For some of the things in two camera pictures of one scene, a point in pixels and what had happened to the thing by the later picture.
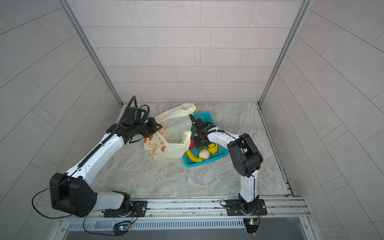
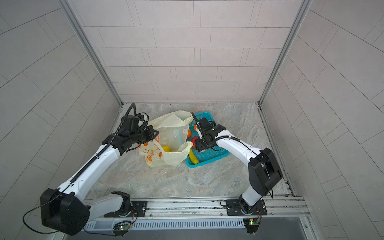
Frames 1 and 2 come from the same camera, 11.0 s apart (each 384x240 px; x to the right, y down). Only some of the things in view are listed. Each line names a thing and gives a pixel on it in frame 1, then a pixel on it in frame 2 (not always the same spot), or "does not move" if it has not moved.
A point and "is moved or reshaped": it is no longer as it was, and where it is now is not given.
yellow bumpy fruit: (213, 150) → (166, 148)
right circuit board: (252, 224) does not move
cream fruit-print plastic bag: (173, 140) is moved or reshaped
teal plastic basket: (195, 156) does not move
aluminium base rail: (285, 208) does not move
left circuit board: (121, 228) does not move
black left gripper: (153, 128) → (150, 129)
